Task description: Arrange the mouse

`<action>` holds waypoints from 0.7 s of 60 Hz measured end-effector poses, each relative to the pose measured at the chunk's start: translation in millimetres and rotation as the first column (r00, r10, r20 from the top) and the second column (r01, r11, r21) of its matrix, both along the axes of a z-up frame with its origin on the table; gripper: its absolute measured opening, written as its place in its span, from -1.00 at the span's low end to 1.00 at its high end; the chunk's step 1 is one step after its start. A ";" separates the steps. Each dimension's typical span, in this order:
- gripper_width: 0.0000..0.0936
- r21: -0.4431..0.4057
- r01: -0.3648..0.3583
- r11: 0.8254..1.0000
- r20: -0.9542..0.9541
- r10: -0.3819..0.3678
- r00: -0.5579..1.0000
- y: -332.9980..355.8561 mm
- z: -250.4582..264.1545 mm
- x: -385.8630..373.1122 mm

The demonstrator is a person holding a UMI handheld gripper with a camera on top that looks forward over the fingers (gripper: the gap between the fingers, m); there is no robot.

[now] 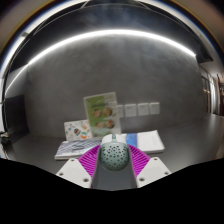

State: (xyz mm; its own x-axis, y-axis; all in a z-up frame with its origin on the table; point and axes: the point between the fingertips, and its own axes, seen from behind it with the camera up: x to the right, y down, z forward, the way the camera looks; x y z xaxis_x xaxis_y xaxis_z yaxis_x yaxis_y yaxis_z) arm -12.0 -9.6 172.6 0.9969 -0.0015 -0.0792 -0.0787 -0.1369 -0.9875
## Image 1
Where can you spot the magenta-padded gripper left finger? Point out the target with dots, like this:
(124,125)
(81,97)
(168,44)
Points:
(75,171)

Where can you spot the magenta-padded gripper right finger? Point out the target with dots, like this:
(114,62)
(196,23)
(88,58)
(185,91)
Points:
(151,170)

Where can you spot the mint and white perforated mouse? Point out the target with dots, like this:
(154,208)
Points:
(114,155)

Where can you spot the grey striped book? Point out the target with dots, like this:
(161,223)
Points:
(75,148)

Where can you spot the white book with blue band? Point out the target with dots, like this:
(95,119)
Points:
(148,141)

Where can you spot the small white sticker card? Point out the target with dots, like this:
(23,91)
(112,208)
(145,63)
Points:
(77,130)

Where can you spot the green standing brochure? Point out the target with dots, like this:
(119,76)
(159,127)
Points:
(101,113)

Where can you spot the dark monitor screen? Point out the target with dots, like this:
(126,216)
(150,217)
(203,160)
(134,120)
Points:
(16,115)

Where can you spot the black-framed glass partition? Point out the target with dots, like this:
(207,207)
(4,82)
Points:
(213,91)

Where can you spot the white LED light strip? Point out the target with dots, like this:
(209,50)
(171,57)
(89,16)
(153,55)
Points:
(110,32)

